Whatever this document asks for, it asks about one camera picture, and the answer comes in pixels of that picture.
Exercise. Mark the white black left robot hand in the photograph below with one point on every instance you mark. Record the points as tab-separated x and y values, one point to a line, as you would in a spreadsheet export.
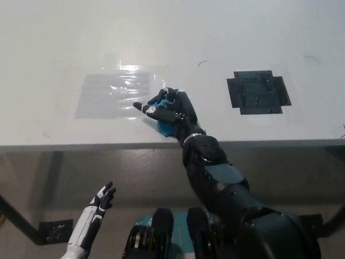
94	213

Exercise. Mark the grey taped rectangle patch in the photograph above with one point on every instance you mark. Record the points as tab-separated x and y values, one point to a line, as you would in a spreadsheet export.
107	99

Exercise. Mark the black slanted table leg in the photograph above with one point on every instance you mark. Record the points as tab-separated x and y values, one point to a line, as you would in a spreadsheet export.
335	219
19	224

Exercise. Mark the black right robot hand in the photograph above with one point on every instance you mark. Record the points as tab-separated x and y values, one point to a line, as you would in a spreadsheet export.
183	110

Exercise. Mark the black tape marked spot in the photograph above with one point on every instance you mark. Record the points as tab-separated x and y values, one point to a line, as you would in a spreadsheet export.
258	93

